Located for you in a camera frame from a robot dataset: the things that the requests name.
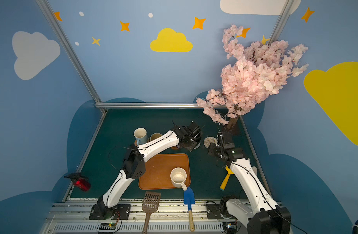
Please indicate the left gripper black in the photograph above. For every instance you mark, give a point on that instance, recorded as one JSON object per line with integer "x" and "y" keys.
{"x": 193, "y": 133}

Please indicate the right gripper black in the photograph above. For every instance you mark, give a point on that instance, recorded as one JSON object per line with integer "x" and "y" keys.
{"x": 223, "y": 139}

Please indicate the beige glazed mug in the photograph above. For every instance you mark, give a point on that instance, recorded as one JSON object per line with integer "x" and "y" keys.
{"x": 155, "y": 136}

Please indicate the white speckled mug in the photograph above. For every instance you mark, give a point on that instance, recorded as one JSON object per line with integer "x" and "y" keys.
{"x": 178, "y": 178}

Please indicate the light blue mug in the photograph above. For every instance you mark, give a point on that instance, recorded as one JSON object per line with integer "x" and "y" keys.
{"x": 141, "y": 137}

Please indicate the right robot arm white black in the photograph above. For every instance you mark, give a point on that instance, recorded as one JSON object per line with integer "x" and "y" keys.
{"x": 263, "y": 215}

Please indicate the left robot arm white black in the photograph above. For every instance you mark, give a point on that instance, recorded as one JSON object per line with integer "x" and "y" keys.
{"x": 133, "y": 166}

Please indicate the yellow toy shovel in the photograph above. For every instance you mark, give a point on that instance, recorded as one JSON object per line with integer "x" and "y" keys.
{"x": 226, "y": 179}

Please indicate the brown wooden tray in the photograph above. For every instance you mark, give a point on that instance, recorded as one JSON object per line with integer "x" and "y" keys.
{"x": 159, "y": 168}

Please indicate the brown slotted spatula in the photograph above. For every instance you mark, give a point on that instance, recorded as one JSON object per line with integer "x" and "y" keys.
{"x": 149, "y": 206}

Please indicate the right controller board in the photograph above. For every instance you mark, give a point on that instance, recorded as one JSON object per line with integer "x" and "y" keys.
{"x": 229, "y": 228}

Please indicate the controller board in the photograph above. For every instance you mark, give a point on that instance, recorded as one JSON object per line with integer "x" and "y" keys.
{"x": 229, "y": 228}
{"x": 107, "y": 228}

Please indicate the pink cherry blossom tree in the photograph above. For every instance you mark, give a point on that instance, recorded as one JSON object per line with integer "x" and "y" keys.
{"x": 260, "y": 70}

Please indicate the left controller board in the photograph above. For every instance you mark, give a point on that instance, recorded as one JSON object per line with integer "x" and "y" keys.
{"x": 107, "y": 228}

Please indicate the red black handheld device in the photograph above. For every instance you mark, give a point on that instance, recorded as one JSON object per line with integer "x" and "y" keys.
{"x": 79, "y": 181}

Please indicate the tree base plate dark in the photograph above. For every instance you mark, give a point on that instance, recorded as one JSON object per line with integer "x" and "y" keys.
{"x": 232, "y": 126}

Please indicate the aluminium frame rail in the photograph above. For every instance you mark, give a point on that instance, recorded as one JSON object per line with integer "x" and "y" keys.
{"x": 131, "y": 105}

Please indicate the blue spatula wooden handle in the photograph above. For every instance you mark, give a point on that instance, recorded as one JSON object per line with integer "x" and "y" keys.
{"x": 189, "y": 200}

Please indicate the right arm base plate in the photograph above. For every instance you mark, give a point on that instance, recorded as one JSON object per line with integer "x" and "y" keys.
{"x": 217, "y": 211}

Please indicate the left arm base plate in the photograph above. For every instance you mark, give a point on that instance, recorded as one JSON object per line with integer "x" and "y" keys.
{"x": 122, "y": 211}

